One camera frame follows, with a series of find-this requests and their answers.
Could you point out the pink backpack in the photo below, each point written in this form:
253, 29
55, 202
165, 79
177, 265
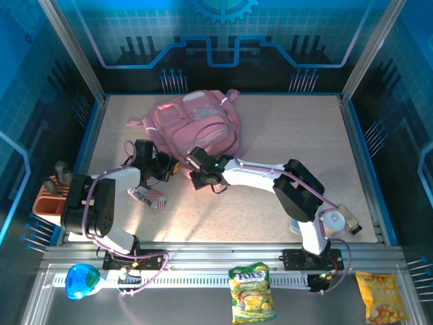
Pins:
189, 128

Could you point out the aluminium frame post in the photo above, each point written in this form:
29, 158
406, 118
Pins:
370, 50
74, 50

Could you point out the small tan bottle black cap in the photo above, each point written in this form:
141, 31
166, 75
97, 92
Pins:
350, 219

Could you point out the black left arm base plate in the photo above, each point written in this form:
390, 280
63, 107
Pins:
157, 259

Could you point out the flag print pouch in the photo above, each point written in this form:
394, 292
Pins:
149, 196

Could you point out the black left connector box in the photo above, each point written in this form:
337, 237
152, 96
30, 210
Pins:
130, 281

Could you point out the black right connector box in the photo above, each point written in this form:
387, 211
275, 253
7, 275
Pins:
319, 282

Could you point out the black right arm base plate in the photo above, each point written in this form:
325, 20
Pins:
294, 259

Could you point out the blue and green plastic ball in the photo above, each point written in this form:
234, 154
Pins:
81, 281

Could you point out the pink cup with white lid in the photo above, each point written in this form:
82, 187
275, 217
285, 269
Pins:
335, 218

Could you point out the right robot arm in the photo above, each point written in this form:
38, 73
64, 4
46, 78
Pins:
297, 193

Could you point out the green candy bag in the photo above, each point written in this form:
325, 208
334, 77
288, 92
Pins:
250, 294

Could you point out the black connector box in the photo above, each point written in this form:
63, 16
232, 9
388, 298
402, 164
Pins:
319, 282
130, 281

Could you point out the yellow snack bag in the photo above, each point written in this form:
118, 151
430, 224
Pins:
380, 298

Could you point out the orange and cream knife block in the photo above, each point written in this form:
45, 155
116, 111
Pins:
45, 206

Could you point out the aluminium side rail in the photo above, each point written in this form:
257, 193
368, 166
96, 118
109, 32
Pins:
360, 162
94, 135

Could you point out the aluminium cross rail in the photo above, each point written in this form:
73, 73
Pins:
220, 254

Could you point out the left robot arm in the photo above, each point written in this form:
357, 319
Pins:
101, 203

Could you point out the grey-blue pencil case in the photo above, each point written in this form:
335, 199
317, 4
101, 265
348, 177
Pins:
294, 227

